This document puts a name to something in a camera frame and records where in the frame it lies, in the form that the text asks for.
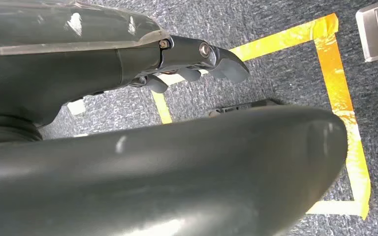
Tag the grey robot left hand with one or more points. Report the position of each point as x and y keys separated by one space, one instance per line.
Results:
x=78 y=75

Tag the white floor tape piece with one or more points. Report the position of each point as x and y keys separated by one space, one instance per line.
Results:
x=76 y=107

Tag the ribbed grey left arm sleeve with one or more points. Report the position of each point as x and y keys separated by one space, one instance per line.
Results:
x=6 y=128

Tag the black flat bracket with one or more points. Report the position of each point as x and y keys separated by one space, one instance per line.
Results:
x=238 y=106

